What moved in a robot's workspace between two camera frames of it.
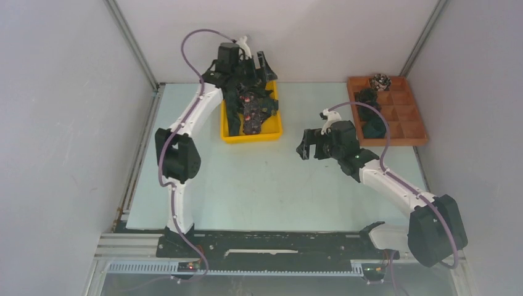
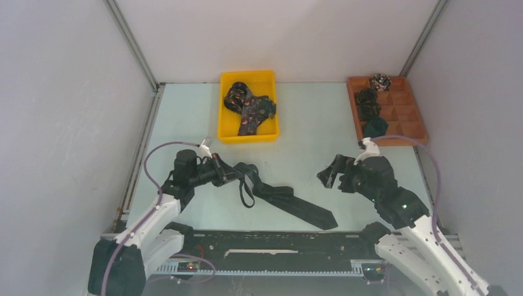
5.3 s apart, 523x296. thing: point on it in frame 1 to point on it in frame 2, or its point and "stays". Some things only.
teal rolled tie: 375,129 stays
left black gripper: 249,62 to 224,171
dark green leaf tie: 230,93 to 282,198
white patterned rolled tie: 380,82 stays
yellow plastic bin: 271,129 stays
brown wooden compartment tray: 406,126 stays
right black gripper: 311,138 to 341,164
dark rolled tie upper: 365,95 stays
